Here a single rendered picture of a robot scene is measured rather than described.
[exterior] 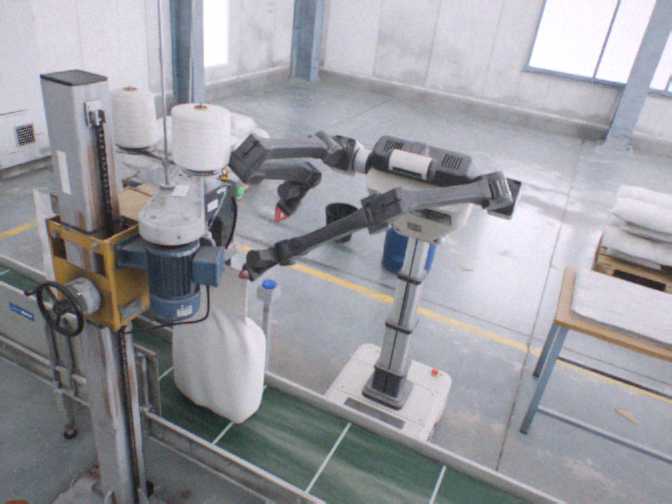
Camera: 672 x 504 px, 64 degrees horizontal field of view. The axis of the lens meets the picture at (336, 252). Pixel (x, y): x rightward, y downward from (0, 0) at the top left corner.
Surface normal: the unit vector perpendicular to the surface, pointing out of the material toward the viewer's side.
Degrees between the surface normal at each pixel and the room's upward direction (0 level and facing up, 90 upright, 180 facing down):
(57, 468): 0
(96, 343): 90
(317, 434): 0
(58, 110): 90
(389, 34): 90
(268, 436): 0
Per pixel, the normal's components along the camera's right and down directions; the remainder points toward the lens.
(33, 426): 0.11, -0.87
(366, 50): -0.43, 0.40
